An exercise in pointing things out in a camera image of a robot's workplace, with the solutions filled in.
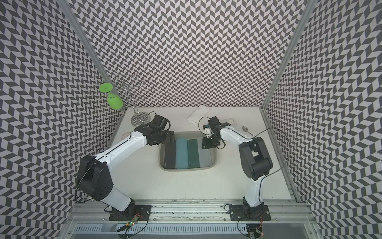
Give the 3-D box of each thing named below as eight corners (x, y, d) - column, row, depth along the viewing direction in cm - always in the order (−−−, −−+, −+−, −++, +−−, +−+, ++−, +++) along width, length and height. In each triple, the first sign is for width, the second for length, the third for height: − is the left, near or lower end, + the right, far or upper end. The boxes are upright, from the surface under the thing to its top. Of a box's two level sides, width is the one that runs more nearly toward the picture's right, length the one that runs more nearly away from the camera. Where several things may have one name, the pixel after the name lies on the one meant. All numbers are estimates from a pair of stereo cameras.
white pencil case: (186, 120, 112) (186, 118, 109) (200, 106, 122) (200, 103, 120) (196, 125, 109) (196, 123, 106) (209, 110, 119) (209, 107, 117)
